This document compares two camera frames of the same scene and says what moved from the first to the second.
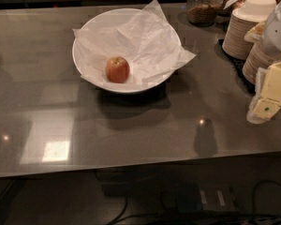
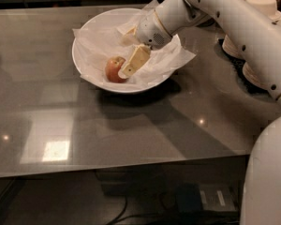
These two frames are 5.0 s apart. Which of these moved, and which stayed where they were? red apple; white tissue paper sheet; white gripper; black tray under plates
Moved: white gripper
Stayed: white tissue paper sheet; red apple; black tray under plates
